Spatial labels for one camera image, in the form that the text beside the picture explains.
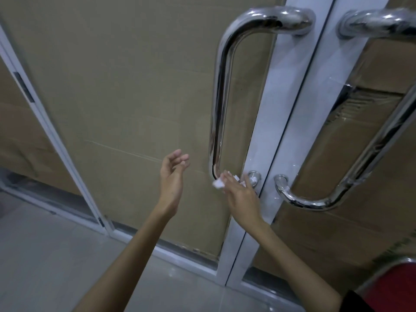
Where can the person's left forearm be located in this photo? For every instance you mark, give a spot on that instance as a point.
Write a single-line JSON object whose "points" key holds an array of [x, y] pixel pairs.
{"points": [[125, 263]]}

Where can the person's right hand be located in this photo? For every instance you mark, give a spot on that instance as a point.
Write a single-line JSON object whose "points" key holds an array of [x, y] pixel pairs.
{"points": [[242, 201]]}

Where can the person's right forearm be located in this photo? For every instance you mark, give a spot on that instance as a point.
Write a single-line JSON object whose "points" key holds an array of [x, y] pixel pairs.
{"points": [[292, 266]]}

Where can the small black door hinge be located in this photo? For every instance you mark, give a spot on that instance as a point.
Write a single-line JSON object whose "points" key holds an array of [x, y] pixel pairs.
{"points": [[101, 222]]}

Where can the brown cardboard sheet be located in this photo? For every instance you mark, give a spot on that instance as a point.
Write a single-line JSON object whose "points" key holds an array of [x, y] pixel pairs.
{"points": [[123, 94], [367, 224]]}

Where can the aluminium framed glass door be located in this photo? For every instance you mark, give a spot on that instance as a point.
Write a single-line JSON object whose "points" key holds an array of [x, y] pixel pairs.
{"points": [[292, 94], [312, 120]]}

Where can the person's left fingers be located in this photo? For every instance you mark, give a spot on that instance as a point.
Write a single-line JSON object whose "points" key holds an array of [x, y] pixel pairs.
{"points": [[180, 158]]}

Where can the round chrome lock cylinder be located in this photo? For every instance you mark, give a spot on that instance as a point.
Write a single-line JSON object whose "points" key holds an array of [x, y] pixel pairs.
{"points": [[254, 178]]}

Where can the person's right fingers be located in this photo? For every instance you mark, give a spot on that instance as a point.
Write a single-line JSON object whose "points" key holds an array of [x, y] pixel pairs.
{"points": [[234, 182]]}

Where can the fixed glass side panel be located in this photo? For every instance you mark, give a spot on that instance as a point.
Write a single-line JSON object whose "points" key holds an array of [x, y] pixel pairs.
{"points": [[22, 149]]}

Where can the white tissue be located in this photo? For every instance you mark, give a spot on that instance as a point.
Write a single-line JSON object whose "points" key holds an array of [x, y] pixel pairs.
{"points": [[219, 182]]}

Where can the person's left hand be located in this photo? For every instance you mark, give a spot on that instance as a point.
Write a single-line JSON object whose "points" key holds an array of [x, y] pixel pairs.
{"points": [[171, 188]]}

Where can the red round object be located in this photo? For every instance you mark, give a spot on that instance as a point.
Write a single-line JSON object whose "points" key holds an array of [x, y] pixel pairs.
{"points": [[393, 289]]}

